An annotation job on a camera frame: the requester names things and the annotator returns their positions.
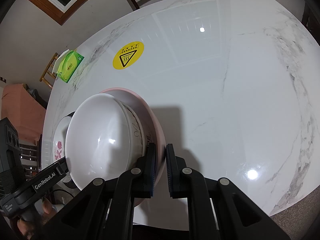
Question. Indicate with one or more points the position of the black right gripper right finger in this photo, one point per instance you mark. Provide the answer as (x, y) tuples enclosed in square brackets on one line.
[(175, 165)]

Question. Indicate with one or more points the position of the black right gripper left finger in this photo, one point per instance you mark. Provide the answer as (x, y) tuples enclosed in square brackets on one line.
[(145, 180)]

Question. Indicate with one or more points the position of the pink bowl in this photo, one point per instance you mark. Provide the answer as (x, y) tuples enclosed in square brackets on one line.
[(149, 122)]

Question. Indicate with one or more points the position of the white Rabbit bowl orange base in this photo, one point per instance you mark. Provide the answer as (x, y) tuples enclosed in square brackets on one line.
[(104, 139)]

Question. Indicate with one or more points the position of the white plate pink flowers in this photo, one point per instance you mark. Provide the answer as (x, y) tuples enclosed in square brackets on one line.
[(59, 139)]

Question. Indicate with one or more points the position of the left hand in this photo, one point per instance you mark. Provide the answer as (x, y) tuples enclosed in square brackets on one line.
[(43, 211)]

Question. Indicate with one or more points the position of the pink cloth covered furniture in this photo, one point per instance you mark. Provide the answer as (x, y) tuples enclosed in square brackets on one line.
[(24, 112)]

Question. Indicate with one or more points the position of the light wooden stool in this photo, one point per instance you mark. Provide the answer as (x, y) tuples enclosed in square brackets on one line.
[(48, 72)]

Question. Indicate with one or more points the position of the yellow hot warning sticker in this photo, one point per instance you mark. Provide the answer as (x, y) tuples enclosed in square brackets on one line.
[(128, 55)]

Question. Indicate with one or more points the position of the green tissue box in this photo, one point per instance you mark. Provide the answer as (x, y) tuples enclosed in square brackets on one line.
[(66, 64)]

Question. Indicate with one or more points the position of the wooden window frame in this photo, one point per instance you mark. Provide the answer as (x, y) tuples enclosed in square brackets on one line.
[(62, 0)]

